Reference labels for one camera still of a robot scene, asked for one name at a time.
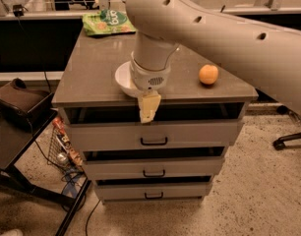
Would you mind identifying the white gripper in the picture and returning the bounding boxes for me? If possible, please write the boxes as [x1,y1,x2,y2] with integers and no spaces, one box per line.
[130,54,171,123]

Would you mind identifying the white bowl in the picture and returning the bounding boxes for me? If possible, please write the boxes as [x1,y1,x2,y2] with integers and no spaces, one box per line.
[115,62,139,97]

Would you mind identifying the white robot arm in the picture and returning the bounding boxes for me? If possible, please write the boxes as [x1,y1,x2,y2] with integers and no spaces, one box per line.
[126,0,301,115]

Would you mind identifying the green rice chip bag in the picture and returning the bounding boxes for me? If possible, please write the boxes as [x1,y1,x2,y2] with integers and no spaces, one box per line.
[82,9,136,36]

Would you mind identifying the grey drawer cabinet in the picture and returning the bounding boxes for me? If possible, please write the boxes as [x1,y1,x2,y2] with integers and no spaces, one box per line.
[52,32,258,202]

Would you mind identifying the orange fruit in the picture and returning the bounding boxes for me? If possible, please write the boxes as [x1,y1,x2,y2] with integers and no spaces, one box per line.
[199,64,218,85]

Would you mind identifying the black office chair base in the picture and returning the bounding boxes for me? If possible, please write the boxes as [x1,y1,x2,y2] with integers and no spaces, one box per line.
[272,105,301,150]

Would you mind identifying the black side table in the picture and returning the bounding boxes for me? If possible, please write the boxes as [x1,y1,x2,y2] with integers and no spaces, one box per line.
[0,110,90,236]

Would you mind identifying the black power adapter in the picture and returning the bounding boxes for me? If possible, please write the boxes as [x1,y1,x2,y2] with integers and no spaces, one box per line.
[13,4,24,17]

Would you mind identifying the top drawer black handle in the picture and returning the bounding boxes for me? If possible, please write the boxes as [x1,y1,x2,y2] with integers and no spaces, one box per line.
[140,137,168,147]

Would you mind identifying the drawer black handle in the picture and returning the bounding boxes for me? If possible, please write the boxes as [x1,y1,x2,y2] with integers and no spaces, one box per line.
[144,192,163,200]
[140,137,168,147]
[143,169,165,178]

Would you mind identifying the middle drawer black handle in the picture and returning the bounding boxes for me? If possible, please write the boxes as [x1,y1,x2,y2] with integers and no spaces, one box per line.
[143,169,165,178]

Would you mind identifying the bottom drawer black handle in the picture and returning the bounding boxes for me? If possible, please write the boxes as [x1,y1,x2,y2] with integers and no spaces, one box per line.
[144,192,163,200]

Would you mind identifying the wire basket with snacks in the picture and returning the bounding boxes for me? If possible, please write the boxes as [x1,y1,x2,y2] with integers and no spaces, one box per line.
[48,117,83,174]

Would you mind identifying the black floor cable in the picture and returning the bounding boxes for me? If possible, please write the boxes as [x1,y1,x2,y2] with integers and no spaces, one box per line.
[85,199,101,236]

